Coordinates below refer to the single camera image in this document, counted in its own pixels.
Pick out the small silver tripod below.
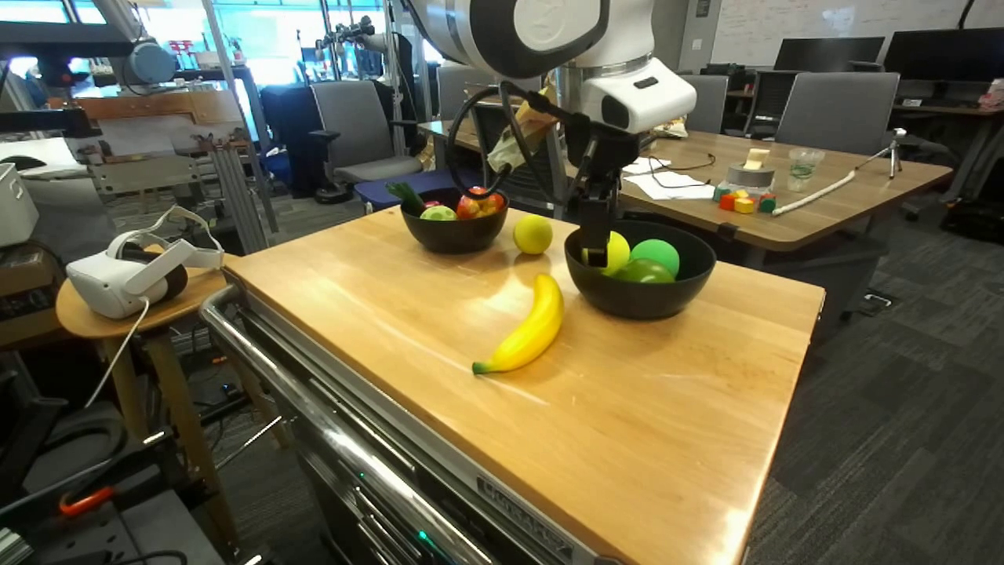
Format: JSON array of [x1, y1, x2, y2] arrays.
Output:
[[886, 126, 913, 181]]

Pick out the wooden office desk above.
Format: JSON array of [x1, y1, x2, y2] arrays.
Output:
[[616, 126, 957, 317]]

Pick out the clear container yellow notes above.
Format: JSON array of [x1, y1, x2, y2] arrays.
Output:
[[729, 143, 777, 193]]

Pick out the white rod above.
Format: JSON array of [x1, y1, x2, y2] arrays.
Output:
[[767, 167, 897, 218]]

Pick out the white VR headset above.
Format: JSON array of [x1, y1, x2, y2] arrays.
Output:
[[62, 226, 228, 323]]

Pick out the black computer monitor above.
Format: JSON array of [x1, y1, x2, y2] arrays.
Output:
[[880, 24, 1004, 89], [772, 33, 891, 74]]

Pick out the orange handled clamp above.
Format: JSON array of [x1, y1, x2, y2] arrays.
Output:
[[55, 479, 118, 520]]

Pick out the clear plastic cup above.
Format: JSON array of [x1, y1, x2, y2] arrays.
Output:
[[786, 143, 831, 181]]

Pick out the white headset cable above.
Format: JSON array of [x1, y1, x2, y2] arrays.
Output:
[[80, 295, 158, 415]]

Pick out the blue chair seat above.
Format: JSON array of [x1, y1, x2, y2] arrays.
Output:
[[349, 167, 464, 213]]

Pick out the aluminium frame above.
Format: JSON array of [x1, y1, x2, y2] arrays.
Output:
[[201, 123, 281, 258]]

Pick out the round wooden stool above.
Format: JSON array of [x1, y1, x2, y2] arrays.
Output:
[[53, 263, 244, 553]]

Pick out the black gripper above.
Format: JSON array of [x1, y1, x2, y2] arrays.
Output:
[[562, 107, 642, 270]]

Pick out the bright green round fruit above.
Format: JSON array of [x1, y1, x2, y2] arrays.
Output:
[[632, 234, 685, 280]]

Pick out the white paper sheet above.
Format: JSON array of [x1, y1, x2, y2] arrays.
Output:
[[625, 154, 722, 204]]

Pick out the black round bowl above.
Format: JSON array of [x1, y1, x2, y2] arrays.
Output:
[[398, 196, 510, 258], [562, 216, 722, 323]]

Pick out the yellow round fruit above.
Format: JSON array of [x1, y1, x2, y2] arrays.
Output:
[[510, 213, 556, 261], [604, 228, 634, 275]]

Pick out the white tool cart cabinet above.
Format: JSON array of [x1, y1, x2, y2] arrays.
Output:
[[213, 295, 604, 565]]

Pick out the yellow plastic banana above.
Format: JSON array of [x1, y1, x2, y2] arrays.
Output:
[[468, 273, 567, 378]]

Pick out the metal cart handle bar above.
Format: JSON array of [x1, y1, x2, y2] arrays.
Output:
[[197, 285, 497, 565]]

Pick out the white box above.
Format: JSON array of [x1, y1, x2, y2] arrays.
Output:
[[0, 159, 44, 250]]

